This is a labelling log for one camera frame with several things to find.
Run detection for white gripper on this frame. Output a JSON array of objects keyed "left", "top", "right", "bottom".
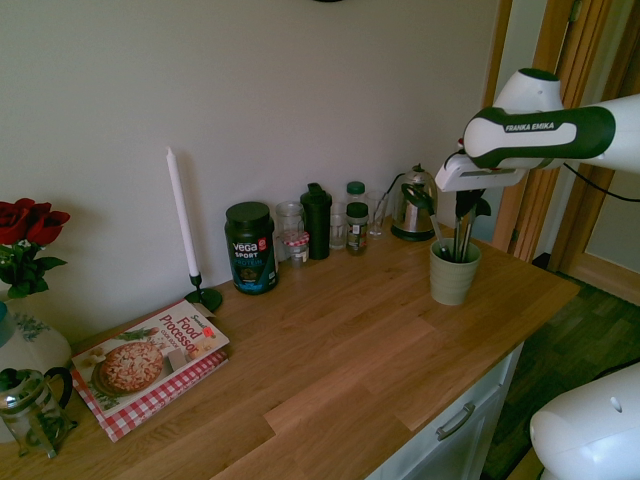
[{"left": 434, "top": 153, "right": 527, "bottom": 220}]

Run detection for steel tongs with black grips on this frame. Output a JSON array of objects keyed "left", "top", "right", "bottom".
[{"left": 452, "top": 192, "right": 485, "bottom": 264}]

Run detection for green ceramic utensil holder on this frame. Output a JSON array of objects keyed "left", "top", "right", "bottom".
[{"left": 429, "top": 237, "right": 483, "bottom": 307}]

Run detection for dark green candle holder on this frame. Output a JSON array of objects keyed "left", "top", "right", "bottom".
[{"left": 183, "top": 273, "right": 224, "bottom": 310}]

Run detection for stainless steel electric kettle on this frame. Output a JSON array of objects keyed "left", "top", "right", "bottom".
[{"left": 389, "top": 164, "right": 440, "bottom": 243}]

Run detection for tall clear drinking glass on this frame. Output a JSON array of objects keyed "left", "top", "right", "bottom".
[{"left": 367, "top": 190, "right": 397, "bottom": 241}]

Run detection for clear bottle with green cap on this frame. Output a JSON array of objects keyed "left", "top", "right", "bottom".
[{"left": 345, "top": 180, "right": 368, "bottom": 207}]

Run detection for spice jar with dark lid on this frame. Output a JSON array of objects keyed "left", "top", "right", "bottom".
[{"left": 345, "top": 201, "right": 370, "bottom": 257}]

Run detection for wooden door with glass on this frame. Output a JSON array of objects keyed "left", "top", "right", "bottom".
[{"left": 552, "top": 0, "right": 640, "bottom": 304}]

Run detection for black shaker bottle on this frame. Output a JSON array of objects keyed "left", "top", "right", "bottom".
[{"left": 299, "top": 182, "right": 334, "bottom": 261}]

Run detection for small jar with checkered lid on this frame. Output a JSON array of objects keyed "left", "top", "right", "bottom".
[{"left": 283, "top": 231, "right": 311, "bottom": 269}]

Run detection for clear glass jar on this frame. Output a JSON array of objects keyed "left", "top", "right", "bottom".
[{"left": 275, "top": 200, "right": 307, "bottom": 262}]

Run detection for black Vega protein tub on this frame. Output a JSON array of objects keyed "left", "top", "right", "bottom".
[{"left": 224, "top": 201, "right": 280, "bottom": 296}]

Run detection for white kitchen cabinet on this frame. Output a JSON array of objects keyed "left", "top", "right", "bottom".
[{"left": 367, "top": 343, "right": 526, "bottom": 480}]

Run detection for tall white candle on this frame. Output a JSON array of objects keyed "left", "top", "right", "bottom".
[{"left": 165, "top": 146, "right": 200, "bottom": 278}]

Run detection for Food Processor cookbook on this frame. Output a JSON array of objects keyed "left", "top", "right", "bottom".
[{"left": 70, "top": 299, "right": 232, "bottom": 417}]

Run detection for red checkered book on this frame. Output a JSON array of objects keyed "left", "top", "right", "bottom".
[{"left": 69, "top": 349, "right": 230, "bottom": 444}]

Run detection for red roses bouquet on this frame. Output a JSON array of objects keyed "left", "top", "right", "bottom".
[{"left": 0, "top": 197, "right": 72, "bottom": 301}]

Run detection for white floral vase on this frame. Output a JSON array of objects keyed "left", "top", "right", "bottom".
[{"left": 0, "top": 298, "right": 72, "bottom": 382}]

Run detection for glass French press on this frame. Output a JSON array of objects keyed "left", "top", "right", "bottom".
[{"left": 0, "top": 366, "right": 79, "bottom": 460}]

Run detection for steel-handled utensil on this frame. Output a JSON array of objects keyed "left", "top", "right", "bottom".
[{"left": 430, "top": 215, "right": 452, "bottom": 261}]

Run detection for wooden door frame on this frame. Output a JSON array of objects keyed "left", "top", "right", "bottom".
[{"left": 481, "top": 0, "right": 614, "bottom": 274}]

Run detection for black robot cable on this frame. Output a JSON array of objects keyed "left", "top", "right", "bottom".
[{"left": 563, "top": 162, "right": 640, "bottom": 203}]

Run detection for metal drawer handle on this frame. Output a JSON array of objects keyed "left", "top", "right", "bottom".
[{"left": 435, "top": 403, "right": 477, "bottom": 442}]

